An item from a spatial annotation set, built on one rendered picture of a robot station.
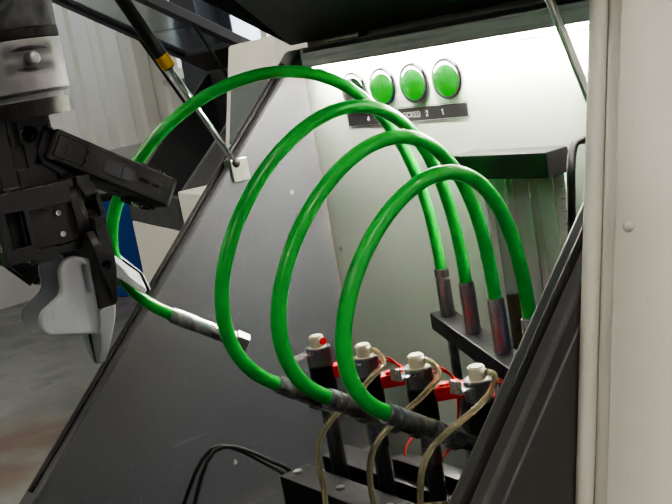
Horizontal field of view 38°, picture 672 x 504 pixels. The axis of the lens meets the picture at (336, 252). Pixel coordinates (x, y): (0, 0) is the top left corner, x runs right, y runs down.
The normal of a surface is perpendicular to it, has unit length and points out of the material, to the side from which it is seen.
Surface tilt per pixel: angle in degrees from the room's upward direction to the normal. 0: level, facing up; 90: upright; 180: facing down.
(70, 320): 93
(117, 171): 90
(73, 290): 93
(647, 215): 76
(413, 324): 90
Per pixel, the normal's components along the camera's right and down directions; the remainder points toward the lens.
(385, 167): -0.76, 0.25
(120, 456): 0.62, 0.04
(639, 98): -0.78, 0.01
